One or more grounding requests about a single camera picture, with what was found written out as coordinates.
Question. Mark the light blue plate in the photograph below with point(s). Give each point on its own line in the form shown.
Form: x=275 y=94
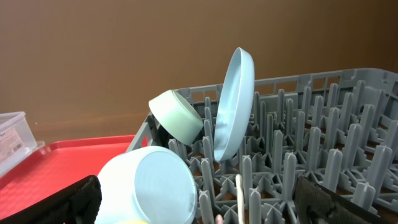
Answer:
x=235 y=105

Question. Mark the light blue small bowl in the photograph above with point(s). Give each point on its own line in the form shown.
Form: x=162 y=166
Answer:
x=152 y=184

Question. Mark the red serving tray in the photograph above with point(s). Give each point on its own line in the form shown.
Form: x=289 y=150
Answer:
x=54 y=167

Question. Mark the white plastic spoon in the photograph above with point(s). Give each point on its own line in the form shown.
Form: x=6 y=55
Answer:
x=240 y=198

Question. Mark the clear plastic waste bin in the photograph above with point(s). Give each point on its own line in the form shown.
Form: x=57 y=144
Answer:
x=17 y=141

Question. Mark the green bowl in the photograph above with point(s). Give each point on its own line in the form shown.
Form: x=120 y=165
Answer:
x=177 y=116

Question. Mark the yellow cup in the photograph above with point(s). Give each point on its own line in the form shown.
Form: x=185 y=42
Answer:
x=132 y=222

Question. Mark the grey dishwasher rack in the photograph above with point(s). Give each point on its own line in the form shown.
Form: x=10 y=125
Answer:
x=337 y=129

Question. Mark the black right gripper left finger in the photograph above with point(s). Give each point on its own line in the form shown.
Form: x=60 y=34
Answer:
x=77 y=203

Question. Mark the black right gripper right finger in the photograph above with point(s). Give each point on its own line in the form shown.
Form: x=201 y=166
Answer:
x=315 y=203

